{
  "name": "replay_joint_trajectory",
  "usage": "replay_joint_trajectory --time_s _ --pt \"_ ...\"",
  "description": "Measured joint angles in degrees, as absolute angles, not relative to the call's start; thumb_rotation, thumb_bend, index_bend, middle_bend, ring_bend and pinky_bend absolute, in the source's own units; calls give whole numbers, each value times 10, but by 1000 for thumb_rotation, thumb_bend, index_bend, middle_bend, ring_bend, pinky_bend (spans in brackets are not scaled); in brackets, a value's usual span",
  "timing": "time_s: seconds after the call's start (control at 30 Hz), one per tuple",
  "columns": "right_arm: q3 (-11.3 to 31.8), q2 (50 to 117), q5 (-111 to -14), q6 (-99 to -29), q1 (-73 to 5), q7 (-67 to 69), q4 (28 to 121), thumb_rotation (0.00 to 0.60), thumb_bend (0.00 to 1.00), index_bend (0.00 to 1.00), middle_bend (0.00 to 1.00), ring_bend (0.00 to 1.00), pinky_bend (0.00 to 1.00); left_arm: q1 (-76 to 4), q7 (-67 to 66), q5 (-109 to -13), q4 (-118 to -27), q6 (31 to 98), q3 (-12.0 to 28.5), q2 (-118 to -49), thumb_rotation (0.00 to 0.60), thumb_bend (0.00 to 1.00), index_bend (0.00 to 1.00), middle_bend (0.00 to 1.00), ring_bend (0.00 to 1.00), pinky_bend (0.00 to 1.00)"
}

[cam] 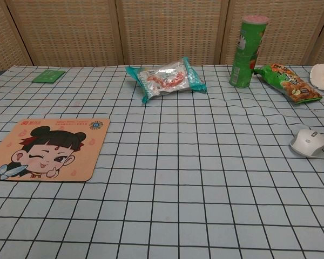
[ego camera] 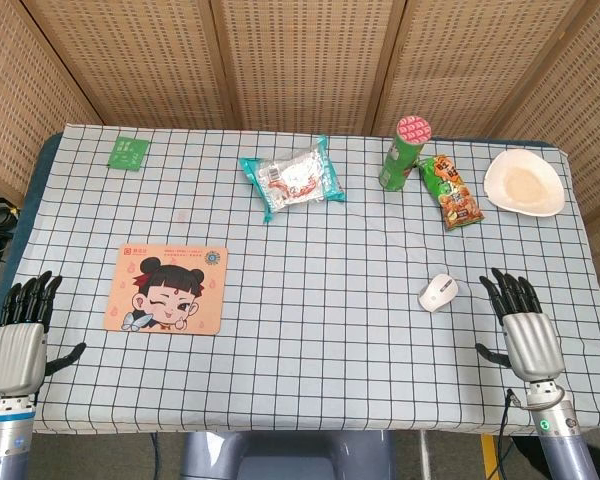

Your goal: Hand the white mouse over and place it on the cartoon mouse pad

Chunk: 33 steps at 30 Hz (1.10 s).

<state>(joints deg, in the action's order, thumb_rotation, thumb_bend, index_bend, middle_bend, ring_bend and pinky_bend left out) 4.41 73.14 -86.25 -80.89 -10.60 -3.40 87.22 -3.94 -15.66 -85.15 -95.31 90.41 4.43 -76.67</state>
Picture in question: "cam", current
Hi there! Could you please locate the white computer mouse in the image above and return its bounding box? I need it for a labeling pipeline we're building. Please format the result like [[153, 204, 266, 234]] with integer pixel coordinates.
[[289, 128, 324, 159]]

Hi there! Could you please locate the cartoon girl mouse pad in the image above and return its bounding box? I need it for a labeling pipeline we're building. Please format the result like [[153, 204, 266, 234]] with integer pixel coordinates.
[[0, 118, 111, 183]]

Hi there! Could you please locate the blue checkered tablecloth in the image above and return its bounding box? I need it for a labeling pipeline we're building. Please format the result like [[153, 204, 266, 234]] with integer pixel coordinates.
[[0, 64, 324, 259]]

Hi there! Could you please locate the teal clear snack packet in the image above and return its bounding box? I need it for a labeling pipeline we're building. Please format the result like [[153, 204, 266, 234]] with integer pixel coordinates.
[[125, 56, 207, 104]]

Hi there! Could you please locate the woven rattan folding screen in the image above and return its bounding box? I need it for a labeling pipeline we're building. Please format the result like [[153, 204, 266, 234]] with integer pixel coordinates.
[[0, 0, 324, 76]]

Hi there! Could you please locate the green chips can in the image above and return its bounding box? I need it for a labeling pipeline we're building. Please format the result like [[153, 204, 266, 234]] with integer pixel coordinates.
[[229, 15, 269, 88]]

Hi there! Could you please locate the green flat packet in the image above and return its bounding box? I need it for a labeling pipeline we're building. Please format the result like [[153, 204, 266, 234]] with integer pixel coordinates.
[[31, 69, 66, 84]]

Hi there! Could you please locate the green orange snack bag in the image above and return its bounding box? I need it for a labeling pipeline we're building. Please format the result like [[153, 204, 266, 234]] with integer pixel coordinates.
[[253, 63, 322, 104]]

